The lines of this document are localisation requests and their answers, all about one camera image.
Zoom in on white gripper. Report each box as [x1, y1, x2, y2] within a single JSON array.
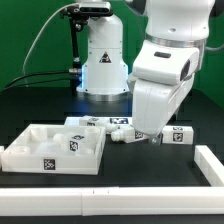
[[132, 78, 194, 145]]

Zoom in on white square table top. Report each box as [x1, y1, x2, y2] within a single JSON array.
[[2, 124, 106, 175]]

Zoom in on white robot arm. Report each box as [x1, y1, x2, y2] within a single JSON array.
[[79, 0, 224, 137]]

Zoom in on white right fence bar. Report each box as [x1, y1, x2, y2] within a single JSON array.
[[194, 145, 224, 187]]

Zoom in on white fence bar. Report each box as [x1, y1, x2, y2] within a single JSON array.
[[0, 187, 224, 216], [194, 145, 224, 187]]

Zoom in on white front fence bar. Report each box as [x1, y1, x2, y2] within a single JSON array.
[[0, 187, 224, 216]]

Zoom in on white base sheet with tag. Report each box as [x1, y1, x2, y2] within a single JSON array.
[[64, 115, 132, 125]]

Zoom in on white left fence stub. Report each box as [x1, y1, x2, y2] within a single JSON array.
[[0, 146, 5, 169]]

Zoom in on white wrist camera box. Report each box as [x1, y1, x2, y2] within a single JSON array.
[[132, 40, 199, 85]]

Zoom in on black camera stand pole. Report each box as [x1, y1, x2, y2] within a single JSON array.
[[69, 19, 81, 90]]

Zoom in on black cable upper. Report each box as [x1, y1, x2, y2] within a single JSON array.
[[4, 70, 73, 89]]

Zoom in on black cable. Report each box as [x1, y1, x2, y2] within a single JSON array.
[[0, 78, 73, 94], [4, 70, 73, 89]]

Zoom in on grey camera on stand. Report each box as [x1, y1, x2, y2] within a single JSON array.
[[60, 1, 113, 17]]

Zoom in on black cable lower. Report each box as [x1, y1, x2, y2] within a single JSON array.
[[0, 78, 73, 94]]

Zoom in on grey camera cable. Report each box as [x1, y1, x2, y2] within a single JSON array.
[[21, 2, 81, 88]]

